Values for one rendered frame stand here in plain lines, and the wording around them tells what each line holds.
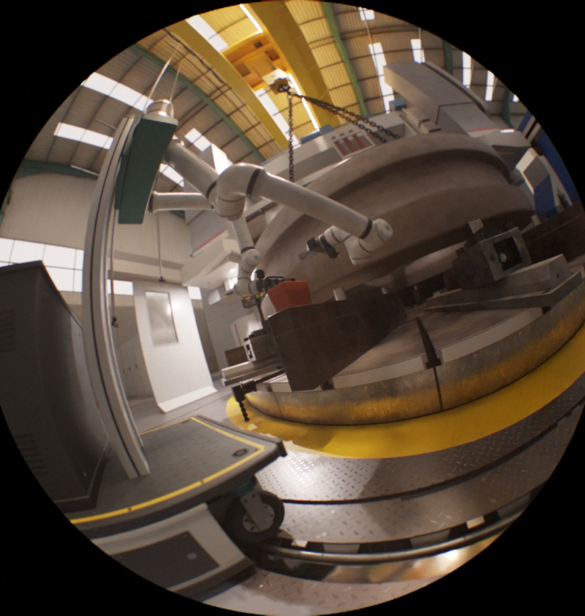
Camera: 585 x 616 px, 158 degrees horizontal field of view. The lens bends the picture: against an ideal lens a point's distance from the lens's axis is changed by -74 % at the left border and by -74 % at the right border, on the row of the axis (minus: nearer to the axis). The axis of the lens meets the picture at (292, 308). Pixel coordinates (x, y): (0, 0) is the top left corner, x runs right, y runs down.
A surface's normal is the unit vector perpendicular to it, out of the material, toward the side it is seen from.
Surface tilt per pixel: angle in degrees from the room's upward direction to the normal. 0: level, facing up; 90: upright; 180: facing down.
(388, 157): 90
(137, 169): 180
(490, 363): 90
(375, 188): 90
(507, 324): 90
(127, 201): 180
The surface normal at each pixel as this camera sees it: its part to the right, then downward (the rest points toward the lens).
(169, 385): 0.87, -0.34
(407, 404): -0.56, 0.06
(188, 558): 0.66, -0.32
